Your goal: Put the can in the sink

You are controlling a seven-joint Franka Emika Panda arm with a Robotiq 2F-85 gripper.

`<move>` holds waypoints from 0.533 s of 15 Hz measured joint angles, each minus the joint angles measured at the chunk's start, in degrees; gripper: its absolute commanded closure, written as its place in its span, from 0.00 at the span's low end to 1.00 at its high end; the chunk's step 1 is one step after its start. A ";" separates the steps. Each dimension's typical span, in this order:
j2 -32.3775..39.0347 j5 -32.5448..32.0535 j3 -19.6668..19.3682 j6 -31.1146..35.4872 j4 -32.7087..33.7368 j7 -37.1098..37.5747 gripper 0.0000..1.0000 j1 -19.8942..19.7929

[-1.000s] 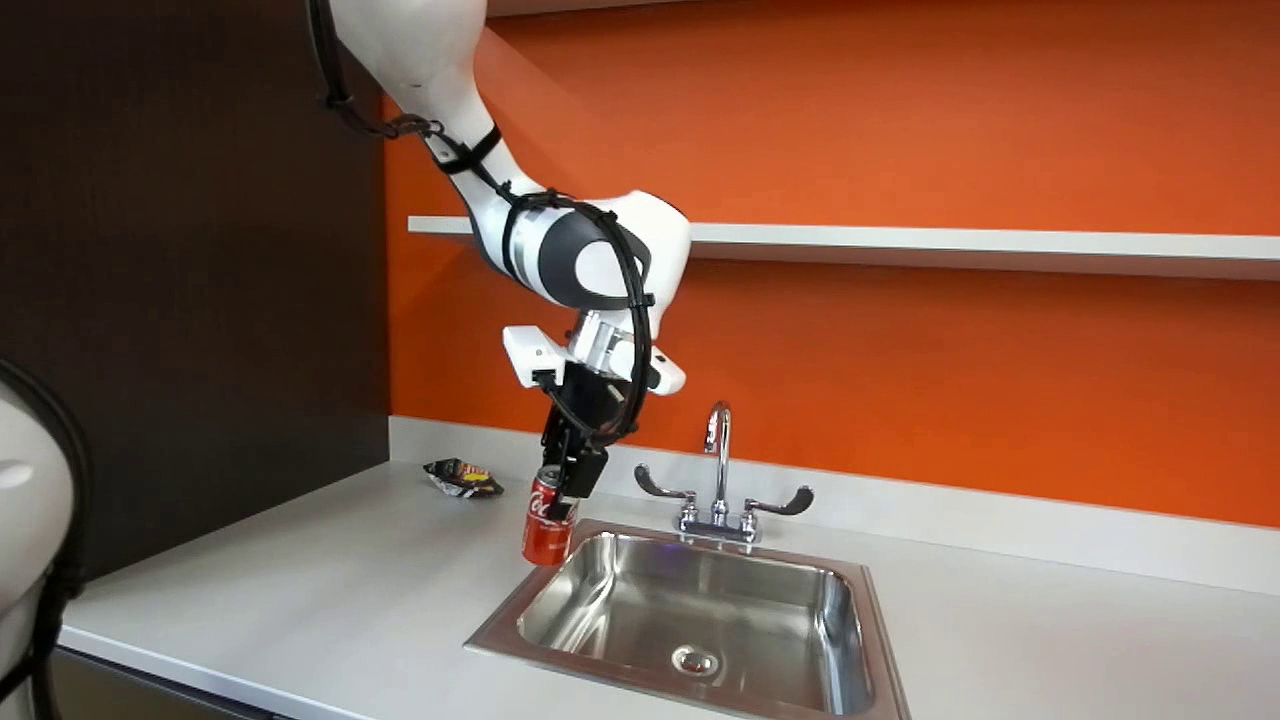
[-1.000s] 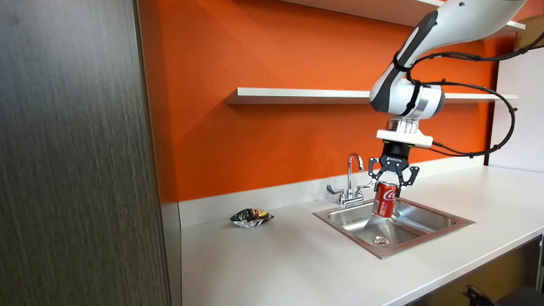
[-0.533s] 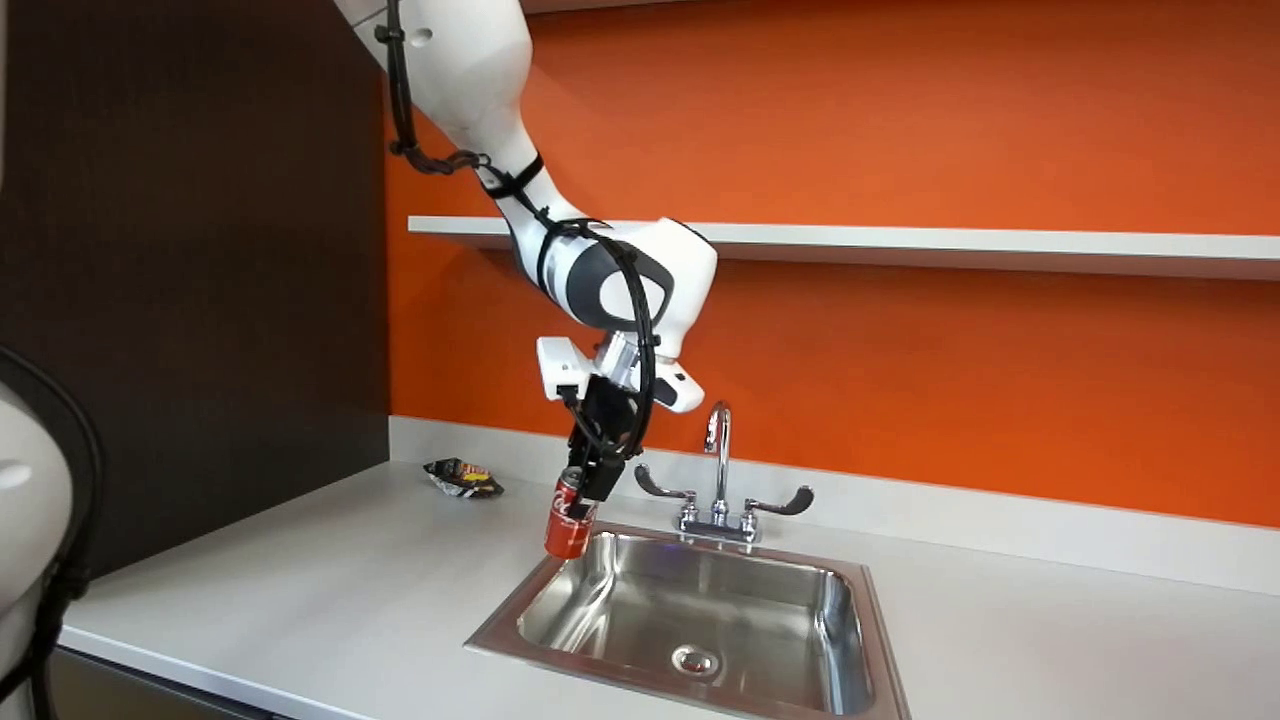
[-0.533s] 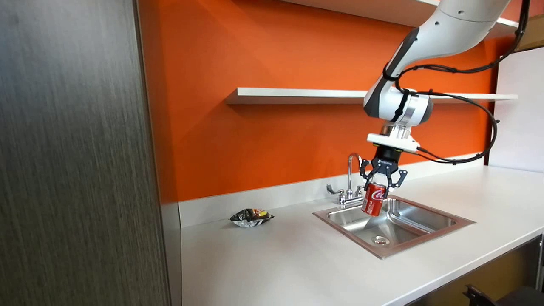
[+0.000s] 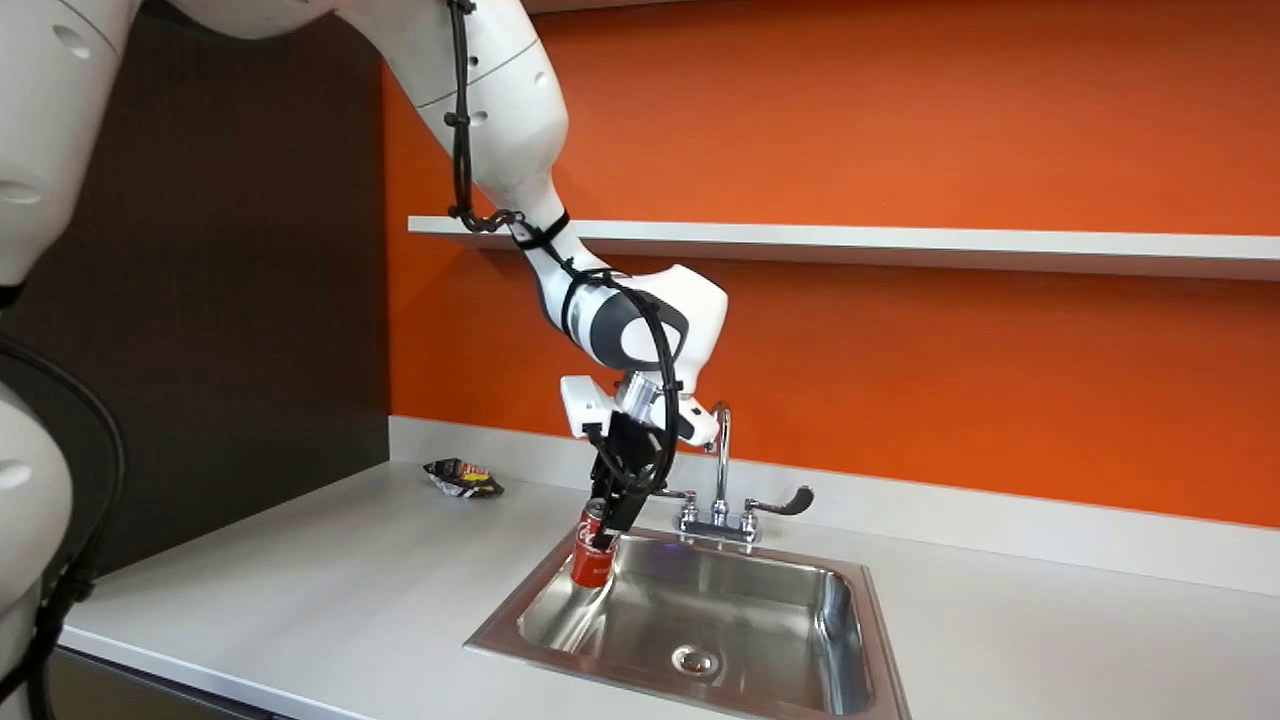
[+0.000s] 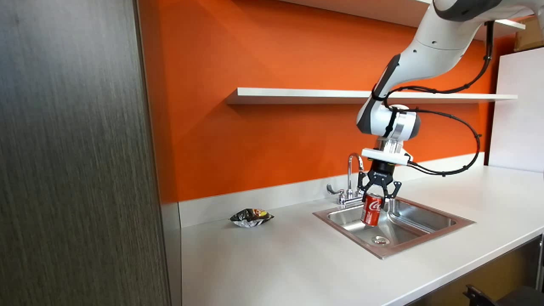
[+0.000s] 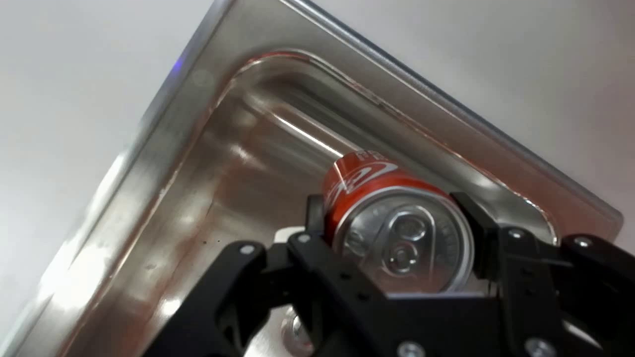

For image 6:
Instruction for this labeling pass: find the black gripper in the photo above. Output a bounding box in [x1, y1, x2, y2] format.
[358, 160, 405, 219]

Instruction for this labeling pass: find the red soda can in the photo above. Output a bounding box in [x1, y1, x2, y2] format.
[363, 192, 387, 228]

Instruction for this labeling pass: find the chrome sink faucet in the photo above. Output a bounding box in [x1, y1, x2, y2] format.
[326, 151, 368, 207]

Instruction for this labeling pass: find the stainless steel sink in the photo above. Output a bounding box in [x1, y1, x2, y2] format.
[312, 197, 475, 260]

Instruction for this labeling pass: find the crumpled chip bag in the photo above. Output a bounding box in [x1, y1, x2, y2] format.
[229, 207, 276, 231]

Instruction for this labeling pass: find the white tall cabinet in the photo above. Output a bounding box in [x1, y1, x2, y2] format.
[489, 46, 544, 175]

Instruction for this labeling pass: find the black chair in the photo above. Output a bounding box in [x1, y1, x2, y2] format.
[462, 284, 544, 306]

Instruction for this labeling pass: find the cardboard box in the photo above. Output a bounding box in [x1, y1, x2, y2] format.
[514, 19, 544, 54]

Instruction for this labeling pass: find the dark wood cabinet panel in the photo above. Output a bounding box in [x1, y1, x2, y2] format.
[0, 0, 174, 306]

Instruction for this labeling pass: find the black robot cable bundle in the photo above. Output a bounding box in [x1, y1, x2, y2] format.
[385, 20, 497, 178]

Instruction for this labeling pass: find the white wall shelf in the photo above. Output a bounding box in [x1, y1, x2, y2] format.
[227, 85, 519, 107]

